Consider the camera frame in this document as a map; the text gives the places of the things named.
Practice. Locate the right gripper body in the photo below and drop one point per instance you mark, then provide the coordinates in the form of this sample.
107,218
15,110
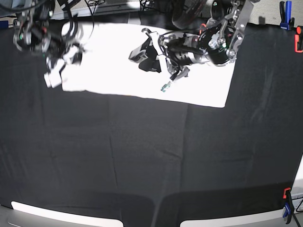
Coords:
58,53

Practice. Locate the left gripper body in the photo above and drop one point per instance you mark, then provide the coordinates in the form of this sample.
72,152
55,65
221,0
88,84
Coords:
168,66

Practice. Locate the white printed t-shirt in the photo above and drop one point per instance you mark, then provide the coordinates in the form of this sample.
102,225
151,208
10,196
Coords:
106,69

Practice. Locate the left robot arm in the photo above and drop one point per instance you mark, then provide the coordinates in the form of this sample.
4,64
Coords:
217,41

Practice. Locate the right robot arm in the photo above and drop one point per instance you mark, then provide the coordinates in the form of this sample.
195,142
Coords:
32,34

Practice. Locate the black table cloth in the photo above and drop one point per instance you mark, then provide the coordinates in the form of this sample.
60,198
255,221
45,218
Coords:
149,162

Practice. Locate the blue clamp far right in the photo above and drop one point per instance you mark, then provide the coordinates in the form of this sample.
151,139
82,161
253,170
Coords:
287,22

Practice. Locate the red black clamp far right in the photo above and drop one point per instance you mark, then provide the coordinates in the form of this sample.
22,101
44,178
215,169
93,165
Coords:
298,40

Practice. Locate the red blue clamp near right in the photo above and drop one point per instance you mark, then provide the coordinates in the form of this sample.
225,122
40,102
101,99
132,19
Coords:
288,205

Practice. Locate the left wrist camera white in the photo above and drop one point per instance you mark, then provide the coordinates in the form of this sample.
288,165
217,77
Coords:
166,86

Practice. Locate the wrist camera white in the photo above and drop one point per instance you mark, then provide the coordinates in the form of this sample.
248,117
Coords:
52,79
166,86

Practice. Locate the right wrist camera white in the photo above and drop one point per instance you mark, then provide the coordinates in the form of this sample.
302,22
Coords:
52,79

